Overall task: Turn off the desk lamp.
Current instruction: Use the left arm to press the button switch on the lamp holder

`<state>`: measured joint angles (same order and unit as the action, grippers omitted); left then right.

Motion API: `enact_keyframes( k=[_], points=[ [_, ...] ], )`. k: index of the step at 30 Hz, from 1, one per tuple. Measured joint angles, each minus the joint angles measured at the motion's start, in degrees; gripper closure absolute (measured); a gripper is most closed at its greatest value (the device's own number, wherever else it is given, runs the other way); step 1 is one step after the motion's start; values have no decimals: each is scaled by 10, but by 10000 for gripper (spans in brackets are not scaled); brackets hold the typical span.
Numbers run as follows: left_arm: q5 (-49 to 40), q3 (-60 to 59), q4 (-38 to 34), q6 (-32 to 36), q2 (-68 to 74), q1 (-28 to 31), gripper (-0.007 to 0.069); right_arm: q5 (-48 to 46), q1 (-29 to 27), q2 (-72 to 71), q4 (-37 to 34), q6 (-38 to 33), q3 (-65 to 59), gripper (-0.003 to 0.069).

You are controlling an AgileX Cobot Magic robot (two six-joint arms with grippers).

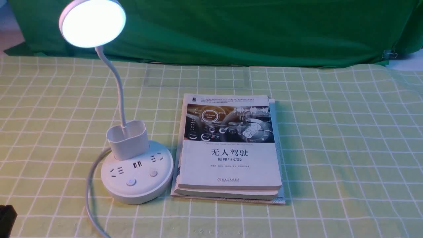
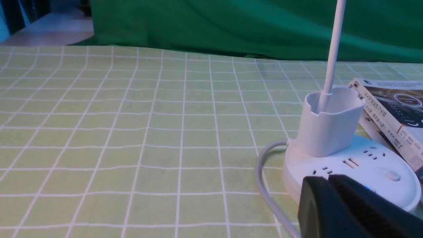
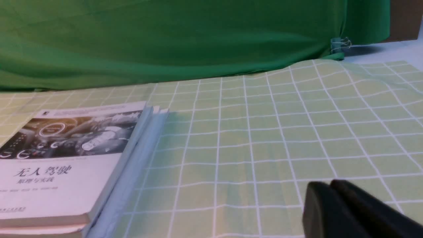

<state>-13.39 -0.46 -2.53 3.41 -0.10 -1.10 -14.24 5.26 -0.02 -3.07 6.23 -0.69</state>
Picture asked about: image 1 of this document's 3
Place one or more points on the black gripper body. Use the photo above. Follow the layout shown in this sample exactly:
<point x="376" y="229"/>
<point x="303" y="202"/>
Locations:
<point x="8" y="216"/>

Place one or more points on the white desk lamp with sockets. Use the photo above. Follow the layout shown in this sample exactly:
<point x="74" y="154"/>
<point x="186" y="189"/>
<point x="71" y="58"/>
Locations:
<point x="134" y="169"/>

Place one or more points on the white self-driving textbook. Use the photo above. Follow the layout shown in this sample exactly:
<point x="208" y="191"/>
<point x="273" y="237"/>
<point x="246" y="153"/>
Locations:
<point x="231" y="162"/>

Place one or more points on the green backdrop cloth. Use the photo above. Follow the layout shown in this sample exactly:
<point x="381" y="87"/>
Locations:
<point x="281" y="33"/>

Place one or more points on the metal binder clip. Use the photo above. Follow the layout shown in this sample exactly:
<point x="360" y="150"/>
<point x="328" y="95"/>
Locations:
<point x="389" y="54"/>

